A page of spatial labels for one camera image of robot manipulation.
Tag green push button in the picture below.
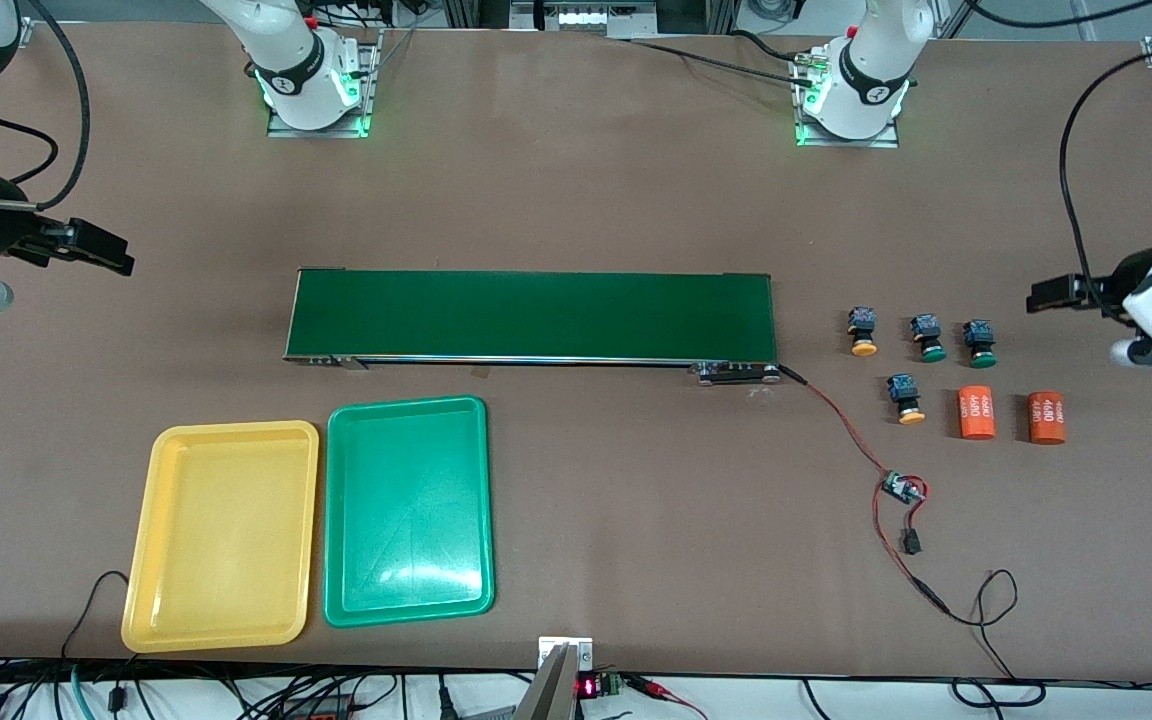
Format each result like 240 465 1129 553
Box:
964 319 998 369
911 313 947 363

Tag orange cylinder battery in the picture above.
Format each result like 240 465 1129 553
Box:
956 387 997 440
1026 391 1068 446

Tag yellow push button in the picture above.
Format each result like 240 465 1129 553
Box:
887 373 927 426
847 307 880 358

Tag yellow plastic tray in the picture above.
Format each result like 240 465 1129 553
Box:
121 420 321 653

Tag green plastic tray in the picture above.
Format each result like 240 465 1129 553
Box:
323 396 495 629

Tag green conveyor belt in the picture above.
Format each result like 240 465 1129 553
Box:
283 268 780 386

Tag red clip leads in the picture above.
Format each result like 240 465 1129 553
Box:
626 675 707 720

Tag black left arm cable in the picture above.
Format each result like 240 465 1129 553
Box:
1058 40 1152 306

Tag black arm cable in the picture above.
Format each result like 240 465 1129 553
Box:
1058 40 1152 306
0 0 92 211

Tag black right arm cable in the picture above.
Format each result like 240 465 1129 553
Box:
0 0 92 211

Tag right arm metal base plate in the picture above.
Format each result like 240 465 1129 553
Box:
266 40 382 139

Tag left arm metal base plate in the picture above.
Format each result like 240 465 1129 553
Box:
794 55 902 149

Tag red and black wire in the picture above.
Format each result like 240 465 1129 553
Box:
776 365 952 616

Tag thin black power cable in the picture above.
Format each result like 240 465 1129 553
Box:
941 568 1047 706

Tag black looping cable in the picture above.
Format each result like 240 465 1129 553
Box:
61 570 132 661

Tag black base cable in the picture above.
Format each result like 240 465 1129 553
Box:
626 30 817 86

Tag grey metal rack frame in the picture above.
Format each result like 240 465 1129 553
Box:
511 0 659 33

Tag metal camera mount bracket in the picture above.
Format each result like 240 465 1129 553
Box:
514 636 595 720

